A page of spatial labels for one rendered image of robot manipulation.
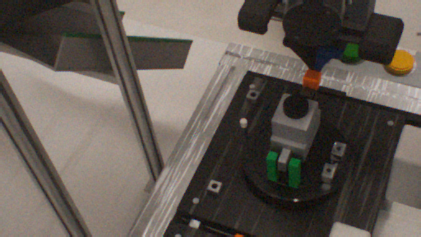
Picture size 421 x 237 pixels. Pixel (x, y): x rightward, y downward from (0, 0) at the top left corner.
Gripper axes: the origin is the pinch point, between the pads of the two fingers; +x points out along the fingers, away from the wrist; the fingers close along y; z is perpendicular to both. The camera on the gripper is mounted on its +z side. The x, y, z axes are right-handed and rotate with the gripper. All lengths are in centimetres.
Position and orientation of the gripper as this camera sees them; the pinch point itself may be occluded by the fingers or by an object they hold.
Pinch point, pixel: (317, 53)
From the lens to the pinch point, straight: 82.2
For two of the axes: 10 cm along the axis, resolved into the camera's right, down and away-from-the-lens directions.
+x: 1.0, 5.9, 8.0
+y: -9.1, -2.7, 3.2
